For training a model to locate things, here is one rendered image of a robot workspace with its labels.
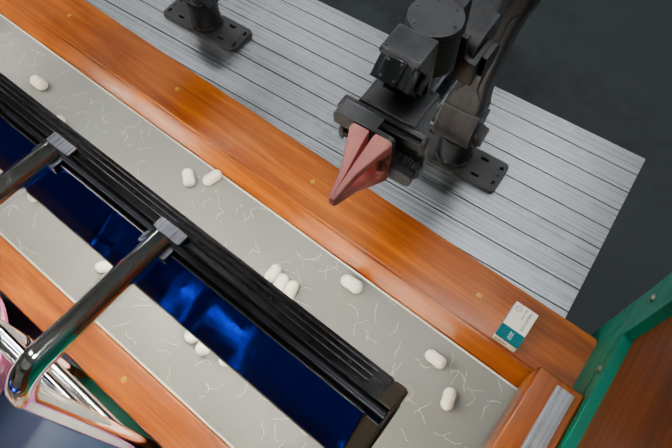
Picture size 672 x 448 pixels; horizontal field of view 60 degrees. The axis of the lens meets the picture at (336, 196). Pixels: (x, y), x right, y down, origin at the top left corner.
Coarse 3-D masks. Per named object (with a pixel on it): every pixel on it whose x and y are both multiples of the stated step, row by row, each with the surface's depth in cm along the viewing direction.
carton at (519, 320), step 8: (520, 304) 81; (512, 312) 81; (520, 312) 81; (528, 312) 81; (504, 320) 80; (512, 320) 80; (520, 320) 80; (528, 320) 80; (504, 328) 80; (512, 328) 80; (520, 328) 80; (528, 328) 80; (496, 336) 80; (504, 336) 79; (512, 336) 79; (520, 336) 79; (504, 344) 80; (512, 344) 79
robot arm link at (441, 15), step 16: (416, 0) 57; (432, 0) 57; (448, 0) 57; (464, 0) 57; (416, 16) 56; (432, 16) 56; (448, 16) 56; (464, 16) 56; (432, 32) 55; (448, 32) 55; (464, 32) 61; (448, 48) 56; (464, 48) 62; (496, 48) 65; (448, 64) 59; (464, 64) 64; (480, 64) 65; (464, 80) 66
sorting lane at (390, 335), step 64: (0, 64) 110; (64, 64) 110; (128, 128) 102; (192, 192) 96; (64, 256) 90; (256, 256) 90; (320, 256) 90; (128, 320) 85; (320, 320) 85; (384, 320) 85; (192, 384) 80; (448, 384) 80
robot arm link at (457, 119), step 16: (528, 0) 82; (512, 16) 84; (528, 16) 86; (512, 32) 85; (496, 64) 88; (480, 80) 90; (448, 96) 93; (464, 96) 92; (480, 96) 91; (448, 112) 94; (464, 112) 92; (480, 112) 92; (432, 128) 97; (448, 128) 95; (464, 128) 93; (464, 144) 95
